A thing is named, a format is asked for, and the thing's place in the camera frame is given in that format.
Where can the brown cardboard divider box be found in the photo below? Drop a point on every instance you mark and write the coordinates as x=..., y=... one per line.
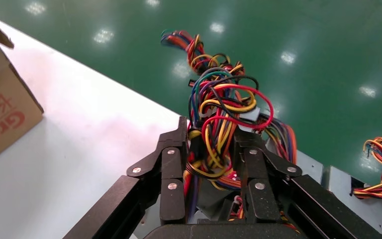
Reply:
x=0, y=99

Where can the silver power supply unit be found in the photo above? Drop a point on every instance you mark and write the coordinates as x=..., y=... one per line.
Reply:
x=359, y=207
x=309, y=168
x=215, y=198

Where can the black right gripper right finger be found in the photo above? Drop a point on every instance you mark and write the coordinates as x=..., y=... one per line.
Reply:
x=260, y=198

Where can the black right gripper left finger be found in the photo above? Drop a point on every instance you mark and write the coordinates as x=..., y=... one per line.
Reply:
x=171, y=198

